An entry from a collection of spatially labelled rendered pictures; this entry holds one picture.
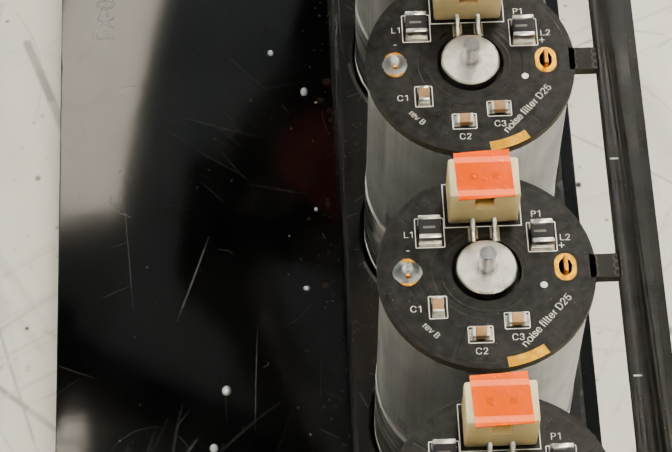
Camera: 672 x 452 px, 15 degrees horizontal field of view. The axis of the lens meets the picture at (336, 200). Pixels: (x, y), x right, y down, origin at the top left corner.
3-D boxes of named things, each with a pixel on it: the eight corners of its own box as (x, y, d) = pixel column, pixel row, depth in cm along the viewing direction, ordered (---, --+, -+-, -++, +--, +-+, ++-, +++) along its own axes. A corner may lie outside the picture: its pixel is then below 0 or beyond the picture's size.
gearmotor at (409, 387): (377, 540, 33) (384, 366, 28) (368, 368, 34) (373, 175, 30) (568, 533, 33) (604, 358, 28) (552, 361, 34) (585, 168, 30)
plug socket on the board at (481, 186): (449, 245, 29) (451, 216, 29) (444, 180, 30) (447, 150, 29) (519, 242, 29) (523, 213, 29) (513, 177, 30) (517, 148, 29)
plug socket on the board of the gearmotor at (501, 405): (465, 470, 28) (468, 445, 27) (460, 399, 28) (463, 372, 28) (538, 467, 28) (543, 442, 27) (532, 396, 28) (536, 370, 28)
